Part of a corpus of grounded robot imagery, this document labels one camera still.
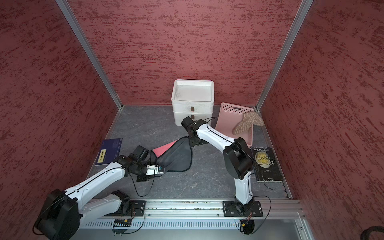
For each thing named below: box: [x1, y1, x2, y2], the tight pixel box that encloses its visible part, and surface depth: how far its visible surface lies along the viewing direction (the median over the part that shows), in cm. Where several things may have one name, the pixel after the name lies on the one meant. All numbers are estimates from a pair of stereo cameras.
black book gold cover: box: [250, 146, 284, 183], surface depth 87 cm
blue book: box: [95, 138, 123, 166], surface depth 97 cm
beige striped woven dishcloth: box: [233, 111, 264, 135], surface depth 105 cm
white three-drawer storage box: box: [171, 79, 215, 126], surface depth 97 cm
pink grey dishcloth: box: [150, 136, 193, 172], surface depth 94 cm
